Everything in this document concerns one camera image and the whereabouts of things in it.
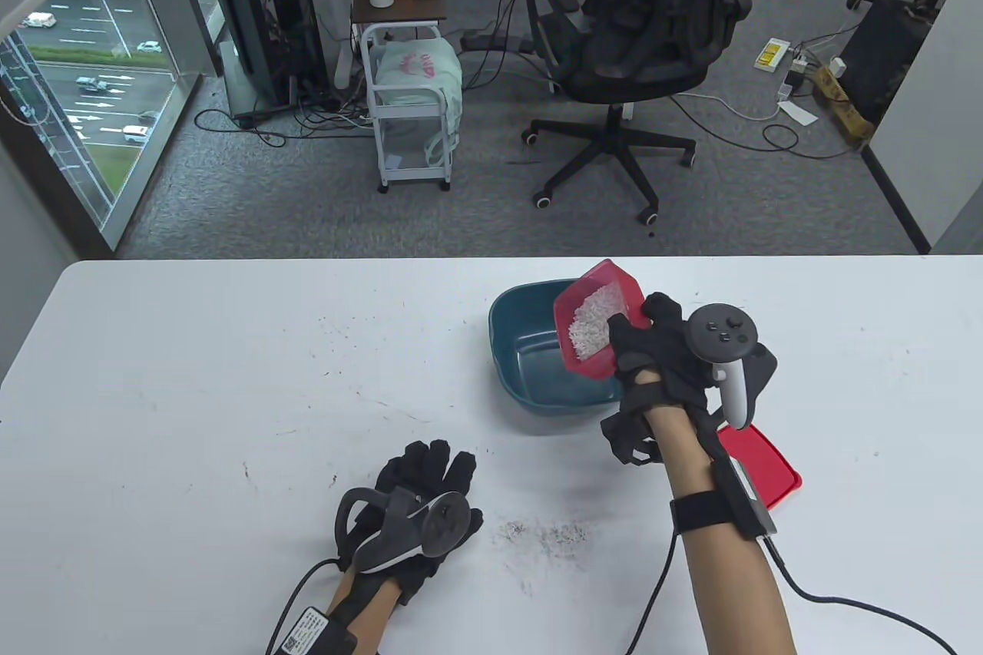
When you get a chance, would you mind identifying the person's right hand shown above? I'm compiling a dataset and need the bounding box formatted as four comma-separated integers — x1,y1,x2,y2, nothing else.
601,292,778,465

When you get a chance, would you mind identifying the person's left hand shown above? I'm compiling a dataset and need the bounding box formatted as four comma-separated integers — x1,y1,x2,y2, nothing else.
336,440,485,606

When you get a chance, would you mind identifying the white rice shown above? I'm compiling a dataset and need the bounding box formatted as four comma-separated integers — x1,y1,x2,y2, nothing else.
567,283,635,364

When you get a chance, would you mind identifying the red plastic container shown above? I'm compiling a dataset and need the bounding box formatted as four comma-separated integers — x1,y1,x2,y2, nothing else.
553,258,647,381

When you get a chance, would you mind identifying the teal plastic basin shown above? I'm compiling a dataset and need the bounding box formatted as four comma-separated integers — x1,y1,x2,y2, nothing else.
488,283,638,416

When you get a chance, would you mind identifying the red container lid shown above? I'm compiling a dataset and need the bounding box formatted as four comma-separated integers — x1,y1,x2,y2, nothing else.
714,422,803,511

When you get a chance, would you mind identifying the person's right forearm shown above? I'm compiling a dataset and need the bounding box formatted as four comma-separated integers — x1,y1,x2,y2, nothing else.
641,371,796,655

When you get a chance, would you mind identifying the person's left forearm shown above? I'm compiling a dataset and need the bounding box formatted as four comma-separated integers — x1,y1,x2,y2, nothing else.
326,567,404,655

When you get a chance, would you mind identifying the grey right hand controller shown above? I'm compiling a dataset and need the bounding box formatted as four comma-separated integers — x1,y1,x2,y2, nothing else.
686,303,778,432

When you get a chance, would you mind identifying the grey hand controller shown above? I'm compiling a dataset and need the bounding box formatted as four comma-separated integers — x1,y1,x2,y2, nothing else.
334,488,471,575
686,303,778,432

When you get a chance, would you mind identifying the grey left hand controller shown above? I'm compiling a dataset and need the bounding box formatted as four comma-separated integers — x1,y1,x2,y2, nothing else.
334,488,471,575

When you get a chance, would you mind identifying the black right wrist sensor box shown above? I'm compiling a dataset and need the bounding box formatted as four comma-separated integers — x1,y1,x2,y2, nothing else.
710,417,776,539

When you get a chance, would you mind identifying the black wrist sensor box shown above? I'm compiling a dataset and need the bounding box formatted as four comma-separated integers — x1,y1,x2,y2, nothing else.
710,417,776,539
276,607,358,655

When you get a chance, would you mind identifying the black left wrist sensor box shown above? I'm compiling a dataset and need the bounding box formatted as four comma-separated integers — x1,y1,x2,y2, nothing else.
276,607,358,655

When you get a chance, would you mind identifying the black office chair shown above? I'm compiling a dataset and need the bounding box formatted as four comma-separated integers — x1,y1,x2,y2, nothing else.
521,0,753,227

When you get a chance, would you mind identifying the white power strip with plugs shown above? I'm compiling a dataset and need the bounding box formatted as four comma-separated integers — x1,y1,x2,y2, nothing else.
777,56,815,101

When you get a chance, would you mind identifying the brown cardboard box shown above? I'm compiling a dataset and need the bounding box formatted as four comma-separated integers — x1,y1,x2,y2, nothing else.
813,65,876,143

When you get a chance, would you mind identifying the white yellow power strip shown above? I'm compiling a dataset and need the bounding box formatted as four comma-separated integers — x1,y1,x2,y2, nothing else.
753,38,792,72

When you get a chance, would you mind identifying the white rolling cart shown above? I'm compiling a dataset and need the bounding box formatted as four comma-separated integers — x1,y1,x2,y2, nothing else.
351,0,454,194

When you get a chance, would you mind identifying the black case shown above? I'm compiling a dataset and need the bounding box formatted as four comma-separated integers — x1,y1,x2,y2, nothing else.
841,0,934,126

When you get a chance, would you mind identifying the white plastic bag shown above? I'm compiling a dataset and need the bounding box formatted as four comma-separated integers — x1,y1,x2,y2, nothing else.
372,41,464,168

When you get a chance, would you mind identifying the black computer tower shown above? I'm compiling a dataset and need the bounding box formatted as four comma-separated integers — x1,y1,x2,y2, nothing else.
209,0,331,130

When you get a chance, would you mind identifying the window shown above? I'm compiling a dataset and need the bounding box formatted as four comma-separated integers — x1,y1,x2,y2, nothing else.
0,0,200,249

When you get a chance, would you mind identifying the black right wrist strap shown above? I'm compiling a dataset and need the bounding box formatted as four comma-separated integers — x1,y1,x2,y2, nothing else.
670,490,740,534

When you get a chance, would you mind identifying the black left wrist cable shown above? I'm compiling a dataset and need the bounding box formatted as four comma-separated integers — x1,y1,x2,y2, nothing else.
265,559,343,655

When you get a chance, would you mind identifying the thin black cable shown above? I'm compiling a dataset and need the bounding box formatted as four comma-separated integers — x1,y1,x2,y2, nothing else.
626,531,680,655

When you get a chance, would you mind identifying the white floor cable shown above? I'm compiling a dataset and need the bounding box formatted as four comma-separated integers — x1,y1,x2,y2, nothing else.
676,91,784,122

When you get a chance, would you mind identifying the thick black braided cable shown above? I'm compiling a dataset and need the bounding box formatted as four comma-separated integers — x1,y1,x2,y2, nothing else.
760,536,961,655

